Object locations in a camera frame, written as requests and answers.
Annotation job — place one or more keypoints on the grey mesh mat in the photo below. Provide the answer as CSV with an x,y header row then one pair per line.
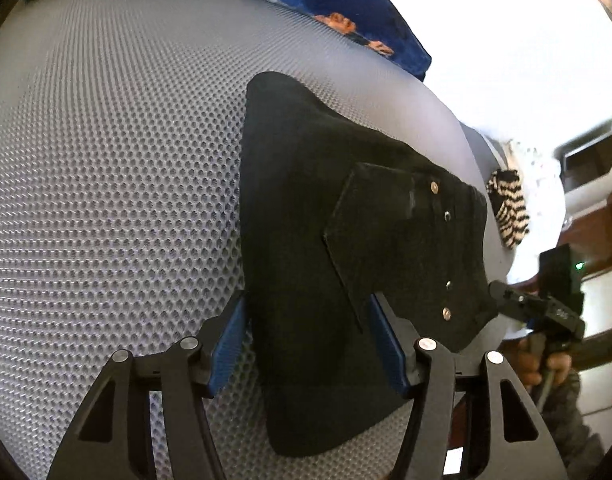
x,y
110,160

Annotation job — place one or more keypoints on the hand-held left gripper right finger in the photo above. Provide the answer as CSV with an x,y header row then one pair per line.
x,y
393,355

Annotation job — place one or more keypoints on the white fluffy cloth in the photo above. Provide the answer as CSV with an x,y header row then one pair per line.
x,y
536,180

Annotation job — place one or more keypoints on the person's right forearm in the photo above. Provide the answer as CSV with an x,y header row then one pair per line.
x,y
571,420

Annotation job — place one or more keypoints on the dark open box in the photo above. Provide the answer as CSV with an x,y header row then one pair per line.
x,y
586,155

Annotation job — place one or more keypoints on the black pants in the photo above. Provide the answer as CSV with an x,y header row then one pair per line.
x,y
296,210

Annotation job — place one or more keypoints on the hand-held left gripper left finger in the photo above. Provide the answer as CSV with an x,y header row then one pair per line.
x,y
225,345

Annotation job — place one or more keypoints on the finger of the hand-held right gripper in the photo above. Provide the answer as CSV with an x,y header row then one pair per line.
x,y
511,299

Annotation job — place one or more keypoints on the person's right hand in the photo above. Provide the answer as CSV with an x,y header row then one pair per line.
x,y
528,365

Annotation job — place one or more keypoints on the black white striped sock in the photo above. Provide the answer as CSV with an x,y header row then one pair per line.
x,y
510,205

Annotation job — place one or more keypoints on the brown wooden furniture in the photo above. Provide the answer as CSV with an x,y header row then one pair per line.
x,y
593,240

